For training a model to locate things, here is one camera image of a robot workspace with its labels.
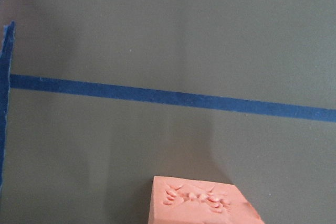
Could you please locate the orange foam cube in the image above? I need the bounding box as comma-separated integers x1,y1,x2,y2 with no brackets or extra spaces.
148,176,264,224

